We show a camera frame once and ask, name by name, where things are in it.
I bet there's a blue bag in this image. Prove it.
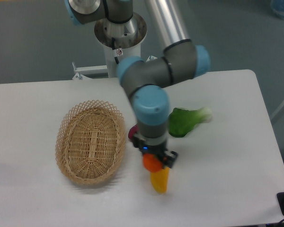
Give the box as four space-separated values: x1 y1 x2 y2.
270 0 284 20

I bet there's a purple sweet potato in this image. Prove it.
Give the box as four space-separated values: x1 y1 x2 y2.
128 125 138 140

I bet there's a green bok choy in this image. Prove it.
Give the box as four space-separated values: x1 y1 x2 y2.
168 107 213 138

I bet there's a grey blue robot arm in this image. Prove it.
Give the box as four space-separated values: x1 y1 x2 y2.
65 0 211 169

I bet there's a woven wicker basket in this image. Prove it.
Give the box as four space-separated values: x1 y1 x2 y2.
55 100 126 185

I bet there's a yellow mango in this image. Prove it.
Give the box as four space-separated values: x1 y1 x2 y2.
150 167 169 194

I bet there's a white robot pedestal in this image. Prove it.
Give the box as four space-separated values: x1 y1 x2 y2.
94 13 147 78

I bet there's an orange fruit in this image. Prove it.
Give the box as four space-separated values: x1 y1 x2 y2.
142 153 163 173

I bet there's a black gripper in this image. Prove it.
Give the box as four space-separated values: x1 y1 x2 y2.
132 133 178 168

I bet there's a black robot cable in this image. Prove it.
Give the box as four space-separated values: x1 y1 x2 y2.
111 37 121 65

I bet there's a white frame bracket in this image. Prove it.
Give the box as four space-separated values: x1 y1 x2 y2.
72 62 108 80

